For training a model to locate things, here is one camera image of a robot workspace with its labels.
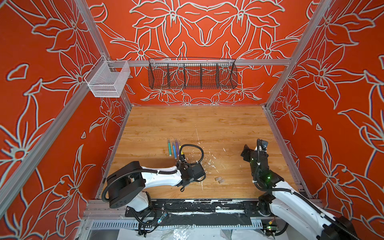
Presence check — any purple pen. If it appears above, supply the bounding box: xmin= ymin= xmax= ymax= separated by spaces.
xmin=175 ymin=140 xmax=180 ymax=156

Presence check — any blue pen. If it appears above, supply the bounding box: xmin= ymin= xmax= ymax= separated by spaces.
xmin=172 ymin=142 xmax=178 ymax=160

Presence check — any green pen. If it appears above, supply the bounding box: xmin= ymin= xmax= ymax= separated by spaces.
xmin=168 ymin=140 xmax=173 ymax=157

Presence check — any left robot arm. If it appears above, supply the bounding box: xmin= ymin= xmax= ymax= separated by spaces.
xmin=101 ymin=144 xmax=206 ymax=213

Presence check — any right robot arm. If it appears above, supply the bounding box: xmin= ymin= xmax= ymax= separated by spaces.
xmin=241 ymin=140 xmax=359 ymax=240

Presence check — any clear plastic bin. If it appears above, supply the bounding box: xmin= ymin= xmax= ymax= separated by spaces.
xmin=85 ymin=57 xmax=131 ymax=98

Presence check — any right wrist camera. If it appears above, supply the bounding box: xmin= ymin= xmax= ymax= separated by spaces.
xmin=258 ymin=139 xmax=269 ymax=152

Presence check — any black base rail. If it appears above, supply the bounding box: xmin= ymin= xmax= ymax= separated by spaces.
xmin=124 ymin=198 xmax=286 ymax=218

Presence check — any black wire basket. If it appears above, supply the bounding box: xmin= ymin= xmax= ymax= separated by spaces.
xmin=148 ymin=57 xmax=239 ymax=90

